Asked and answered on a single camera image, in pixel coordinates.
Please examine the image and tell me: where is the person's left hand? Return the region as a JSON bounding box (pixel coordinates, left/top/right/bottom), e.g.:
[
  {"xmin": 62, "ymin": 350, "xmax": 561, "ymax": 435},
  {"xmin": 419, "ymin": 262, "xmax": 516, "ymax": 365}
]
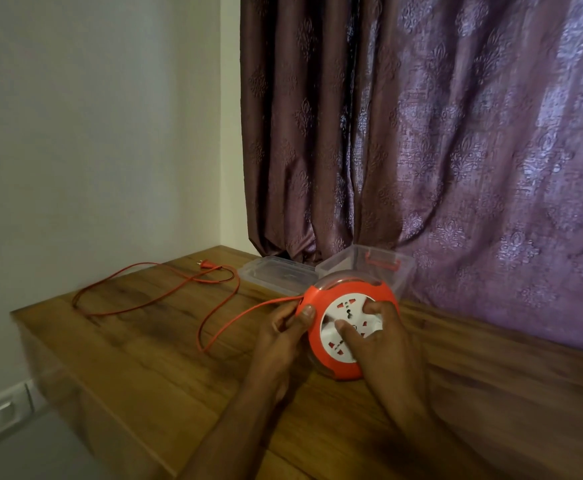
[{"xmin": 246, "ymin": 300, "xmax": 318, "ymax": 403}]

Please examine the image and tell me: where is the person's right hand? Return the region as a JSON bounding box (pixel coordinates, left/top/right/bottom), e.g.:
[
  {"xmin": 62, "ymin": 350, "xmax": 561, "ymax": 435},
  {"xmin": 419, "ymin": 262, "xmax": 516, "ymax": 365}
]
[{"xmin": 334, "ymin": 299, "xmax": 430, "ymax": 421}]

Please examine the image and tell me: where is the orange extension cord reel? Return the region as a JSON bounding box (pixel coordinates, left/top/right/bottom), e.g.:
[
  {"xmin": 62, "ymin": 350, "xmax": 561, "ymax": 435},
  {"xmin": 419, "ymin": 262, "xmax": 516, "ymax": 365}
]
[{"xmin": 296, "ymin": 270, "xmax": 402, "ymax": 381}]

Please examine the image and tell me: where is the clear plastic storage box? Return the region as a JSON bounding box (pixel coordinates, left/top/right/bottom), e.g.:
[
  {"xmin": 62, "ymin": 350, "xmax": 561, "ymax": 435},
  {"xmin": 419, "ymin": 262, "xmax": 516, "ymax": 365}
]
[{"xmin": 315, "ymin": 244, "xmax": 416, "ymax": 303}]

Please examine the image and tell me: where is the orange power cord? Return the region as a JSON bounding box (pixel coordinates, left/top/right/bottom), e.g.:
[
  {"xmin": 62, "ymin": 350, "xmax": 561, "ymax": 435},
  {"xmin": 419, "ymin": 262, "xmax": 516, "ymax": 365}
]
[{"xmin": 72, "ymin": 259, "xmax": 305, "ymax": 353}]

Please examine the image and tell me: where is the person's left forearm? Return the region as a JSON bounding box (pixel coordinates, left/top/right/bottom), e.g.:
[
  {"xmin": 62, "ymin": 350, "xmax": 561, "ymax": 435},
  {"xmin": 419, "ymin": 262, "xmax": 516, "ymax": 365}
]
[{"xmin": 179, "ymin": 384, "xmax": 285, "ymax": 480}]

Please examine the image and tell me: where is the clear plastic box lid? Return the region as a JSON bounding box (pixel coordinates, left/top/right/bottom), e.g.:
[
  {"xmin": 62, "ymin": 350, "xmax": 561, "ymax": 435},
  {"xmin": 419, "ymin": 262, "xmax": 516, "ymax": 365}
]
[{"xmin": 237, "ymin": 255, "xmax": 320, "ymax": 297}]

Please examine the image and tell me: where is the purple patterned curtain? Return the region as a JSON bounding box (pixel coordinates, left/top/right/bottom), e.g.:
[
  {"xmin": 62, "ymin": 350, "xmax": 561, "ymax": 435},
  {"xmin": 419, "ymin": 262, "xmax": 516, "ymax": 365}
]
[{"xmin": 239, "ymin": 0, "xmax": 583, "ymax": 357}]

